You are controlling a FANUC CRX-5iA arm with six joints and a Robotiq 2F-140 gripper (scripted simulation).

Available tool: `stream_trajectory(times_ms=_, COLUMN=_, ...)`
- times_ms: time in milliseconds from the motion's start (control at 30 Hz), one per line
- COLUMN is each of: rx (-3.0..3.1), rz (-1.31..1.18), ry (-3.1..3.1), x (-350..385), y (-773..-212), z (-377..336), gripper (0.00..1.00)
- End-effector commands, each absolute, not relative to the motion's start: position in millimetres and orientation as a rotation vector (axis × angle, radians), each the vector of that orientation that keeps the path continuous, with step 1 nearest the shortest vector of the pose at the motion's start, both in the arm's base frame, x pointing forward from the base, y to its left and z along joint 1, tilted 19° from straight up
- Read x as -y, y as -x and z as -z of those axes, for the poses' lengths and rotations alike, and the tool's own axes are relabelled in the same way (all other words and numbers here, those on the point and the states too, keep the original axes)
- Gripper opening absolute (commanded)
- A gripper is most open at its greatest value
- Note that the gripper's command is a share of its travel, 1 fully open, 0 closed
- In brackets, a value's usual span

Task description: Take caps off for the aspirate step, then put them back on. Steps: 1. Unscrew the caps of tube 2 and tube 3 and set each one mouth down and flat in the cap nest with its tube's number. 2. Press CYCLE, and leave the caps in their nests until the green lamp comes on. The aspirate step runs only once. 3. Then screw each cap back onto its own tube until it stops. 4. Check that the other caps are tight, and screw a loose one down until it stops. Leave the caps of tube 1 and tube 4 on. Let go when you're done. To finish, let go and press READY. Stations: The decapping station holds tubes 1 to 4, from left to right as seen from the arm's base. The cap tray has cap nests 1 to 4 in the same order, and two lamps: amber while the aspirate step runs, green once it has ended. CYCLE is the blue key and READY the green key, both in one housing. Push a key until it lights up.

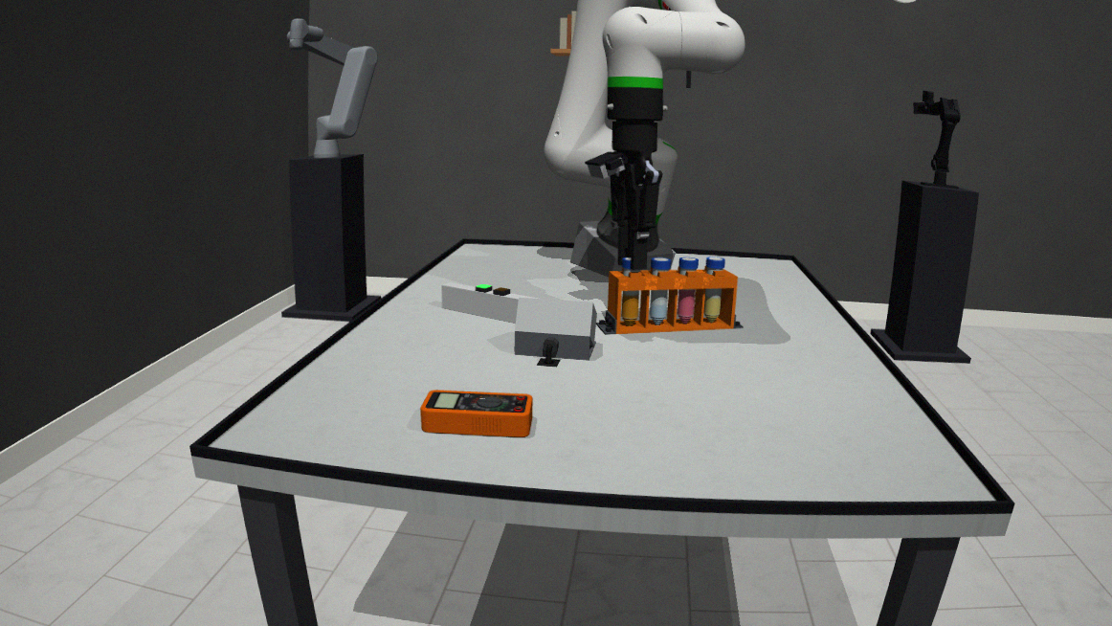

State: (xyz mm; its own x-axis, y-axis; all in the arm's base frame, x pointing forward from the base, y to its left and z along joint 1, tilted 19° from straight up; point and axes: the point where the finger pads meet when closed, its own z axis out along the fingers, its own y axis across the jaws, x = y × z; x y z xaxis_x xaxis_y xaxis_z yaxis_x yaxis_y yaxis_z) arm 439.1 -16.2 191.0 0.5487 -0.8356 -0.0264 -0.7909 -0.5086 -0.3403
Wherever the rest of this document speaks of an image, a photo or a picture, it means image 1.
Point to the orange digital multimeter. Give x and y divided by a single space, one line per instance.
477 413

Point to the orange tube rack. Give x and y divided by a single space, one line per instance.
673 281

